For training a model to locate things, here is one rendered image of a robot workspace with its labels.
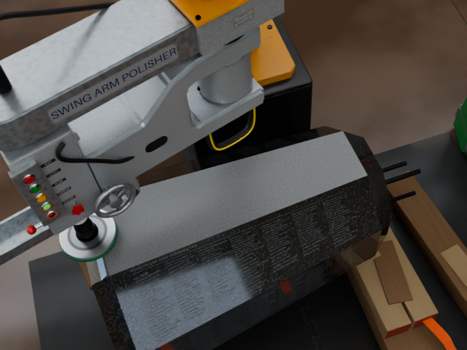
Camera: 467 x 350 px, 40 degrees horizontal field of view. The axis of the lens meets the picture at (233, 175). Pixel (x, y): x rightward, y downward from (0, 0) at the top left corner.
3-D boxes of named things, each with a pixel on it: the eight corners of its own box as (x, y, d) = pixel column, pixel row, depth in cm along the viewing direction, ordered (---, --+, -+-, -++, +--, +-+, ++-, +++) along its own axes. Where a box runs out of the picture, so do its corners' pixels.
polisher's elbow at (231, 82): (197, 66, 228) (190, 26, 212) (251, 62, 227) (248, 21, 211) (197, 107, 218) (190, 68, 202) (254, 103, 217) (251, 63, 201)
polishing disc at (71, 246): (56, 218, 242) (55, 217, 241) (110, 202, 244) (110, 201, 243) (64, 267, 231) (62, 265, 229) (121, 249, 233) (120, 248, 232)
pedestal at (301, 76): (172, 119, 378) (149, 26, 316) (276, 88, 385) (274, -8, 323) (202, 208, 343) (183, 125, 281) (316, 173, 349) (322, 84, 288)
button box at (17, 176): (63, 207, 202) (33, 157, 178) (67, 214, 200) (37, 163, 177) (40, 221, 199) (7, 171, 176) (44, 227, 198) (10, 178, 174)
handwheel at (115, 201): (127, 183, 218) (117, 158, 205) (142, 203, 213) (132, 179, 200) (89, 206, 214) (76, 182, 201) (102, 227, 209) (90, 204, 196)
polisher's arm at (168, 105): (236, 88, 246) (225, -12, 205) (271, 126, 234) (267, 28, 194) (67, 185, 227) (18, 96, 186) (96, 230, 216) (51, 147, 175)
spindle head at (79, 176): (121, 144, 230) (87, 59, 193) (151, 186, 220) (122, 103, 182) (30, 196, 221) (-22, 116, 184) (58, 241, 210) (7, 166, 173)
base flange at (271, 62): (169, 33, 313) (167, 26, 309) (263, 7, 318) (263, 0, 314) (196, 105, 286) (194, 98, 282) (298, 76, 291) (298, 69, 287)
